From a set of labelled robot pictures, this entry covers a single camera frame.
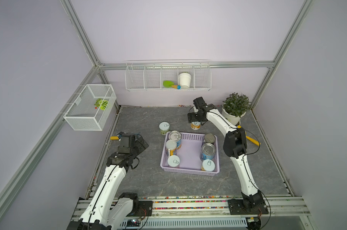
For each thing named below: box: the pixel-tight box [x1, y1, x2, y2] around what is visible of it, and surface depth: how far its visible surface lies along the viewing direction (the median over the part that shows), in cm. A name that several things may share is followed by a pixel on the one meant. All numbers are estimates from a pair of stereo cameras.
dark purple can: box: [204, 133, 216, 144], surface depth 91 cm
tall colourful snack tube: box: [165, 139, 178, 156], surface depth 84 cm
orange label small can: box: [190, 121, 201, 131], surface depth 106 cm
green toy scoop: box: [162, 80, 182, 90], surface depth 101 cm
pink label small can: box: [167, 154, 181, 168], surface depth 86 cm
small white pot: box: [178, 72, 192, 89], surface depth 95 cm
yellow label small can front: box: [202, 159, 216, 172], surface depth 84 cm
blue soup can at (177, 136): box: [168, 130, 182, 148], surface depth 92 cm
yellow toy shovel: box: [237, 125, 262, 147], surface depth 100 cm
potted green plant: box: [221, 92, 252, 126], surface depth 98 cm
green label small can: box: [158, 121, 171, 136], surface depth 104 cm
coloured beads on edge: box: [138, 195, 242, 210], surface depth 79 cm
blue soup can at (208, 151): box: [200, 142, 217, 162], surface depth 86 cm
